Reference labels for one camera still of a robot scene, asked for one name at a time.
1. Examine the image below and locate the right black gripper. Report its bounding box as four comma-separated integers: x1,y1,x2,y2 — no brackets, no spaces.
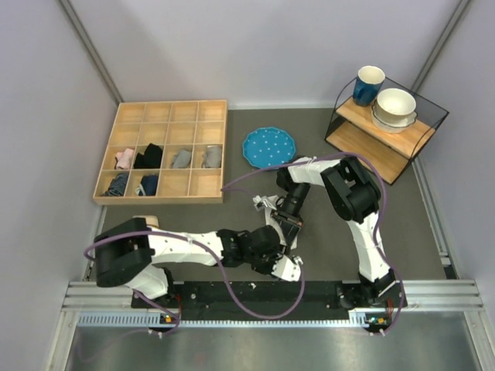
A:
271,182,312,247

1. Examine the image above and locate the white underwear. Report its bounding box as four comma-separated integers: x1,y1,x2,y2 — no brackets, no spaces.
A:
264,207,281,233

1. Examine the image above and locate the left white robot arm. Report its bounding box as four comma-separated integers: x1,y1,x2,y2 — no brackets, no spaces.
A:
94,226,301,307

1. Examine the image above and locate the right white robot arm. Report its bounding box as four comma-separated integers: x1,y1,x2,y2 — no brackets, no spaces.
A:
266,156,395,306

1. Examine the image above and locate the light grey rolled underwear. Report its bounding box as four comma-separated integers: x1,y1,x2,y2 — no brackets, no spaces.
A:
201,145,223,168

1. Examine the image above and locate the navy rolled underwear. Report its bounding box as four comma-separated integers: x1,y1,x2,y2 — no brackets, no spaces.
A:
135,174,159,196

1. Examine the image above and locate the black rolled underwear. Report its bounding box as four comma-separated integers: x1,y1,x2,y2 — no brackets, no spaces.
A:
133,143,163,169

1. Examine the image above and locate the denim blue rolled underwear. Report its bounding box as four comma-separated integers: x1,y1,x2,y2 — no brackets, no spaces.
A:
101,172,129,197

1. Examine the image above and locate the pink rolled underwear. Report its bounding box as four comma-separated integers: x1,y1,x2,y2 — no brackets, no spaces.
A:
114,148,135,170

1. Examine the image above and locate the blue dotted plate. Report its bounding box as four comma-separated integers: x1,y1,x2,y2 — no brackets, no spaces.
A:
242,127,296,168

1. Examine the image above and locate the orange brown cloth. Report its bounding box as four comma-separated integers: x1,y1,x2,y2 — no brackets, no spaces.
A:
145,216,159,228

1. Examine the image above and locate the white scalloped dish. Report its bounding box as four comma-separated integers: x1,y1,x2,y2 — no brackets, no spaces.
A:
371,104,417,134

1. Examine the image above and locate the wooden compartment organizer box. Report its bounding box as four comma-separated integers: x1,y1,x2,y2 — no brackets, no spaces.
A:
93,100,227,206

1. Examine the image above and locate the blue mug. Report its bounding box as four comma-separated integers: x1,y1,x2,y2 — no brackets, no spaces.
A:
353,66,386,107

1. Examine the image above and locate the white bowl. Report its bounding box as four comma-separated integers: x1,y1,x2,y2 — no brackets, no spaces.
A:
375,88,417,121

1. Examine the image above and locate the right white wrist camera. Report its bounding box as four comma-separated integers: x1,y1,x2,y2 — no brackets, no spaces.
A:
252,196,278,211

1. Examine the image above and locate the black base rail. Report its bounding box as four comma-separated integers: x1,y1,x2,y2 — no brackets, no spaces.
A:
154,281,407,321

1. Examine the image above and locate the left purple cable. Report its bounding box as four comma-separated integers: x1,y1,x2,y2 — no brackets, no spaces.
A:
83,230,306,341

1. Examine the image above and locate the purple cable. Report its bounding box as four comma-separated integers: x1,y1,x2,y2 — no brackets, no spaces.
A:
83,230,306,341
220,152,406,336

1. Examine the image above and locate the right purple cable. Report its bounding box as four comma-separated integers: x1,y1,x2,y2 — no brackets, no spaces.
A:
220,152,406,336

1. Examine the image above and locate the black wire wooden shelf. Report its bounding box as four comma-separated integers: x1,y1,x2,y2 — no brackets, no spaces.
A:
325,80,449,185

